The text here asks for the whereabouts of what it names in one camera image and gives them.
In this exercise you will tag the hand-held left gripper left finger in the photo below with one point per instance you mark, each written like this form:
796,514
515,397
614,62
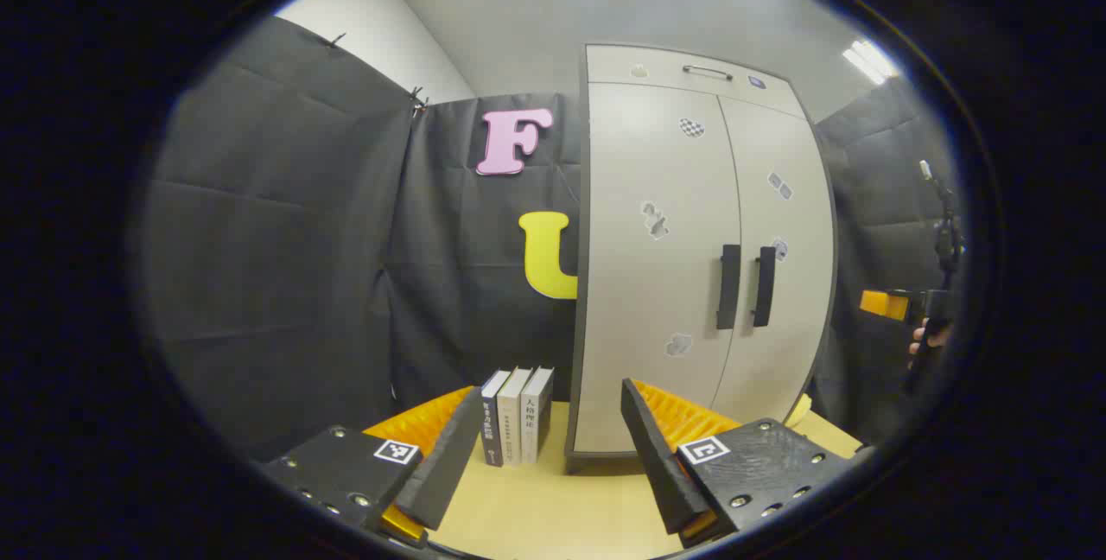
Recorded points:
445,465

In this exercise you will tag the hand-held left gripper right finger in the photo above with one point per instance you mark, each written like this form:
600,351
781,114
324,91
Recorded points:
657,465

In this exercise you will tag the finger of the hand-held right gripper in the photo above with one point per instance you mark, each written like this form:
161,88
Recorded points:
883,304

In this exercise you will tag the grey double-door shoe cabinet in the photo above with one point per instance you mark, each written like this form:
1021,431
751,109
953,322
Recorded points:
596,460

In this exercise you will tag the grey cabinet door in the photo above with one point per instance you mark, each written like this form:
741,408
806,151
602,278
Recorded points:
648,318
795,318

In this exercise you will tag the dark blue book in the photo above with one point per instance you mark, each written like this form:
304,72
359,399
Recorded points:
494,422

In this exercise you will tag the beige book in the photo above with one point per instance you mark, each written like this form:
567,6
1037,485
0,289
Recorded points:
511,417

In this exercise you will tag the white book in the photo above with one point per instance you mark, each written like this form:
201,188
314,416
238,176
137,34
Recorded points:
536,413

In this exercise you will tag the small ceiling light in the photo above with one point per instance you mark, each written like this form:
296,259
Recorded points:
868,61

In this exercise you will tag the black backdrop cloth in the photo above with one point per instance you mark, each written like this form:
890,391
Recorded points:
285,240

